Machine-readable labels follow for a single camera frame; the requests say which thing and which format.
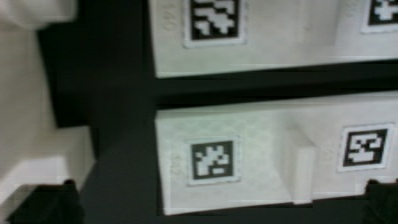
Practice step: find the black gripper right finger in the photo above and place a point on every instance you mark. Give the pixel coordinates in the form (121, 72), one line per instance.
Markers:
(381, 209)

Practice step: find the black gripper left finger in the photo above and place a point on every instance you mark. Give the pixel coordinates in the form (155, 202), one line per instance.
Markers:
(43, 204)

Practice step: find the white cabinet door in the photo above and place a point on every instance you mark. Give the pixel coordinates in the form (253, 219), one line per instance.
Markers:
(223, 36)
(276, 152)

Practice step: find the white cabinet body box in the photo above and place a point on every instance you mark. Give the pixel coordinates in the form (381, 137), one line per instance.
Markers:
(45, 152)

